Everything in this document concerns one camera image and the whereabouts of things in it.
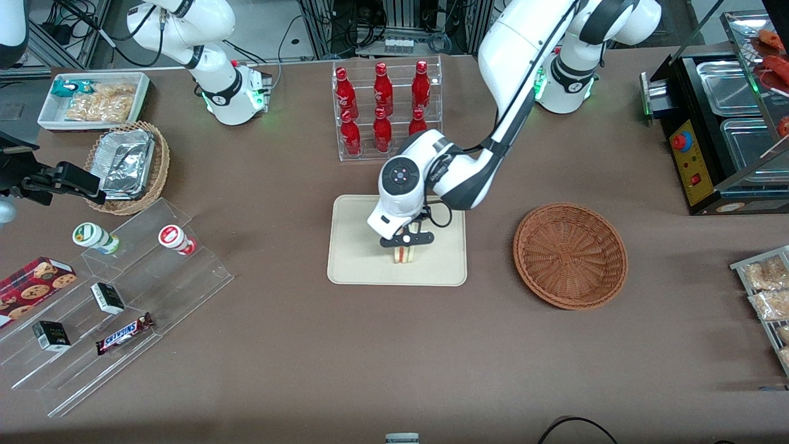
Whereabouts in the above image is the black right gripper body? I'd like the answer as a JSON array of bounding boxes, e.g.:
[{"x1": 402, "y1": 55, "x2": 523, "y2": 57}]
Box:
[{"x1": 0, "y1": 131, "x2": 61, "y2": 207}]

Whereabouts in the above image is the beige plastic tray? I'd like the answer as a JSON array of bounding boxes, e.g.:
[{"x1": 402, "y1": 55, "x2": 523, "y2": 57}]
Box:
[{"x1": 327, "y1": 195, "x2": 467, "y2": 287}]

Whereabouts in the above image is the light wicker basket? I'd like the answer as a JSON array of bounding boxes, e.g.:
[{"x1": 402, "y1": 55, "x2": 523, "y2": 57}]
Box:
[{"x1": 84, "y1": 121, "x2": 171, "y2": 216}]

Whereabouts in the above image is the empty brown wicker basket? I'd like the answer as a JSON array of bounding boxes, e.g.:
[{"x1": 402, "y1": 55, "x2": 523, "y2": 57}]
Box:
[{"x1": 513, "y1": 203, "x2": 629, "y2": 310}]

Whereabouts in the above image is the metal snack tray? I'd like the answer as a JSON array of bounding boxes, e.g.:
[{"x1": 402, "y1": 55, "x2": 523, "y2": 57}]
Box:
[{"x1": 730, "y1": 245, "x2": 789, "y2": 378}]

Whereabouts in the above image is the aluminium foil container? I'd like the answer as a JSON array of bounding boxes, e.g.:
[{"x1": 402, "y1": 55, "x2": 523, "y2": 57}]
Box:
[{"x1": 99, "y1": 128, "x2": 156, "y2": 200}]

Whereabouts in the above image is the green lid yogurt cup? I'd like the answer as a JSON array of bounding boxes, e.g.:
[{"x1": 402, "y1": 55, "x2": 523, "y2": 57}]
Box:
[{"x1": 72, "y1": 222, "x2": 120, "y2": 255}]

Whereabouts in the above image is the white rectangular snack bin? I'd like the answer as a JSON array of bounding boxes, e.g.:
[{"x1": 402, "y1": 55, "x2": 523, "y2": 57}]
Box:
[{"x1": 37, "y1": 72, "x2": 152, "y2": 133}]

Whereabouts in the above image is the clear acrylic bottle rack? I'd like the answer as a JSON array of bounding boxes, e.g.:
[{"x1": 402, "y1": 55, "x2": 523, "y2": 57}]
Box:
[{"x1": 332, "y1": 55, "x2": 443, "y2": 162}]

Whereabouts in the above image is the clear bag of crackers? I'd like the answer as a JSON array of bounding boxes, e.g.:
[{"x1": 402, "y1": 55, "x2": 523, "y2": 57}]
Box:
[{"x1": 64, "y1": 83, "x2": 137, "y2": 123}]

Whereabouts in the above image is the green snack packet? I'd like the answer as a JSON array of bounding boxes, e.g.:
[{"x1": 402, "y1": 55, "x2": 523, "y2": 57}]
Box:
[{"x1": 51, "y1": 79, "x2": 97, "y2": 98}]

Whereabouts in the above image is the red lid yogurt cup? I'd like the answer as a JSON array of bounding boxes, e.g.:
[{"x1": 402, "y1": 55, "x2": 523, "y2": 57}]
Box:
[{"x1": 158, "y1": 224, "x2": 197, "y2": 256}]

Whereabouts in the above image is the red cookie box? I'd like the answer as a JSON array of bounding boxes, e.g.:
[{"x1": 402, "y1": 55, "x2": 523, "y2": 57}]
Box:
[{"x1": 0, "y1": 257, "x2": 78, "y2": 329}]

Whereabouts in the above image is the small black carton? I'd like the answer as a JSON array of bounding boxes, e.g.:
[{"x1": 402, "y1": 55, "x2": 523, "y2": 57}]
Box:
[
  {"x1": 91, "y1": 282, "x2": 125, "y2": 315},
  {"x1": 32, "y1": 321, "x2": 72, "y2": 352}
]

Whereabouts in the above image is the clear acrylic stepped stand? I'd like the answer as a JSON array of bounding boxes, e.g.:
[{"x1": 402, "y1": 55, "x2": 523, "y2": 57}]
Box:
[{"x1": 0, "y1": 197, "x2": 235, "y2": 419}]

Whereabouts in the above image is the Snickers chocolate bar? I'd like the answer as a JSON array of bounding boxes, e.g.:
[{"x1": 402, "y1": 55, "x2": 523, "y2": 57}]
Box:
[{"x1": 96, "y1": 312, "x2": 155, "y2": 356}]

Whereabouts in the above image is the black hot food warmer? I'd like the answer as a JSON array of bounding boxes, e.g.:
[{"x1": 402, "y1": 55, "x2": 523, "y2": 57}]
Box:
[{"x1": 640, "y1": 9, "x2": 789, "y2": 216}]

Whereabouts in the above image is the steel food pan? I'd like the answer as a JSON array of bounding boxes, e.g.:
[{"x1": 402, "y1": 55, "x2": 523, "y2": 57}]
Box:
[
  {"x1": 719, "y1": 117, "x2": 789, "y2": 171},
  {"x1": 695, "y1": 59, "x2": 764, "y2": 117}
]

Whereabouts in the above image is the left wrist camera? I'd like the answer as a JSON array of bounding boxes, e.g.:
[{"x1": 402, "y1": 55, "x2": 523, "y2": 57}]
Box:
[{"x1": 379, "y1": 229, "x2": 435, "y2": 249}]

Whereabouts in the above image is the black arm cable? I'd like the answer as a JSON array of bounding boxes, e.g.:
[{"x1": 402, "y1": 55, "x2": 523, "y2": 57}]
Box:
[{"x1": 424, "y1": 199, "x2": 454, "y2": 229}]

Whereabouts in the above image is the aluminium frame rack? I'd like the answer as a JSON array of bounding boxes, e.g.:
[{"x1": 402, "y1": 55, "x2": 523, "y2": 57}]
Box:
[{"x1": 296, "y1": 0, "x2": 497, "y2": 59}]

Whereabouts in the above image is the black floor cable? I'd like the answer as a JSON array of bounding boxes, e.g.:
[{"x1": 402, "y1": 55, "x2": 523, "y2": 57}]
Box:
[{"x1": 536, "y1": 417, "x2": 619, "y2": 444}]

